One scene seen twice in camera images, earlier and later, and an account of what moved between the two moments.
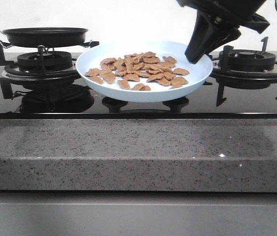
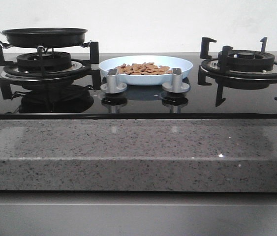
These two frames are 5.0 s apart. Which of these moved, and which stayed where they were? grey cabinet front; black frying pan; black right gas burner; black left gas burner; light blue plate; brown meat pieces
Moved: light blue plate; brown meat pieces
Stayed: black frying pan; black right gas burner; grey cabinet front; black left gas burner
